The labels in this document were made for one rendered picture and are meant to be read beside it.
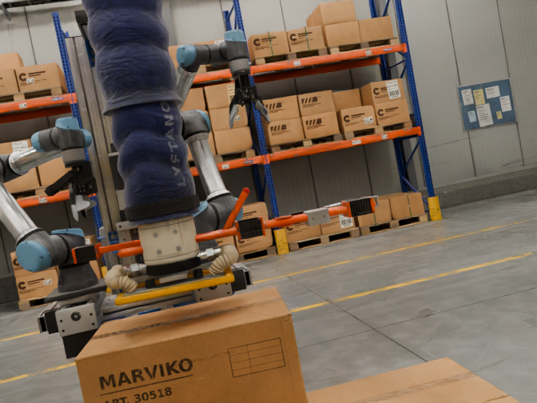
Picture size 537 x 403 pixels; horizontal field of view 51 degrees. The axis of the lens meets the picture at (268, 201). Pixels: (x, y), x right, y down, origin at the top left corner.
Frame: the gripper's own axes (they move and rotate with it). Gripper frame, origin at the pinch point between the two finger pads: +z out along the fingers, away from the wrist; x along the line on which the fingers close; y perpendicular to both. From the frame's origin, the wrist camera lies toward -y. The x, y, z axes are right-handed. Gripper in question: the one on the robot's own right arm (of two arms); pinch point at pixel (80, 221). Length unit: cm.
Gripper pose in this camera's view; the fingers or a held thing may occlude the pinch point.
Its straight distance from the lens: 206.4
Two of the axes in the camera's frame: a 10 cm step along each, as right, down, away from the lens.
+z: 1.8, 9.8, 0.5
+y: 9.8, -1.8, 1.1
